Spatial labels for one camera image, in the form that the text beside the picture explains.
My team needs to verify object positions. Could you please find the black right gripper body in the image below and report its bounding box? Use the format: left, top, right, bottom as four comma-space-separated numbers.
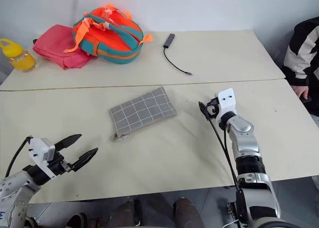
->
205, 97, 220, 120

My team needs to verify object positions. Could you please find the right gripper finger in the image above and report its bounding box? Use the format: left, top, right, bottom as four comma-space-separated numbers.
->
198, 101, 209, 119

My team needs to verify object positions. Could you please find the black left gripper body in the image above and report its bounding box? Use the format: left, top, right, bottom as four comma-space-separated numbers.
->
46, 152, 75, 177

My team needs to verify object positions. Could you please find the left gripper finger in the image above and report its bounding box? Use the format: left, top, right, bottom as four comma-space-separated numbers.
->
72, 148, 99, 172
54, 134, 82, 151

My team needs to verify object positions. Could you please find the grey checked fabric pouch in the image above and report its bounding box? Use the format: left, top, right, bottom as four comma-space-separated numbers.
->
108, 86, 179, 142

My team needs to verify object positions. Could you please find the bystander bare hand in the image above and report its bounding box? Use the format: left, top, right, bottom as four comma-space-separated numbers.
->
292, 85, 311, 103

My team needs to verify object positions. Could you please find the dark brown rounded shape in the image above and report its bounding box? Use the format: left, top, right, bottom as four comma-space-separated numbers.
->
173, 197, 204, 228
64, 213, 87, 228

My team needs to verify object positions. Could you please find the yellow plastic bottle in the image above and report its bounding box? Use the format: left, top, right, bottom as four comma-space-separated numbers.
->
0, 38, 39, 73

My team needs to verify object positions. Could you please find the pink fabric bag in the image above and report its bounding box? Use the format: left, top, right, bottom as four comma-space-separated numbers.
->
32, 24, 97, 71

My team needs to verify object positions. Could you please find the person in black white jacket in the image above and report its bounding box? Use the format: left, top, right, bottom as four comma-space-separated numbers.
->
282, 16, 319, 129

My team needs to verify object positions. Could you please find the orange and teal backpack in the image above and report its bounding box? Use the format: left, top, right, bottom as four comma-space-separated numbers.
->
63, 4, 154, 64

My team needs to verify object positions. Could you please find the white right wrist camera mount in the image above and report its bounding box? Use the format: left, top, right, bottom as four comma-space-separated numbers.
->
215, 88, 236, 115

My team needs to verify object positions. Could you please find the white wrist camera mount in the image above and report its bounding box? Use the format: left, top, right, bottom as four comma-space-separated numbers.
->
215, 88, 236, 115
28, 137, 57, 180

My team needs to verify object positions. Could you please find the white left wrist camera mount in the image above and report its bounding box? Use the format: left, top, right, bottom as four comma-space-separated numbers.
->
28, 137, 57, 180

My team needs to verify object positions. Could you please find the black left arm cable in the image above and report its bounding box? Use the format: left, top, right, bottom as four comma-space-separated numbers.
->
4, 135, 33, 178

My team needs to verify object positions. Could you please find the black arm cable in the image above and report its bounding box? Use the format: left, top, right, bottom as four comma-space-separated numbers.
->
208, 117, 247, 224
4, 135, 33, 178

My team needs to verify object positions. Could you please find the grey USB hub with cable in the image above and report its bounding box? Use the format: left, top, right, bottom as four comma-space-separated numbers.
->
162, 33, 194, 76

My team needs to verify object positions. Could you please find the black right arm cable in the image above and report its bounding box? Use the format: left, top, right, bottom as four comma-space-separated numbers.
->
208, 117, 247, 224

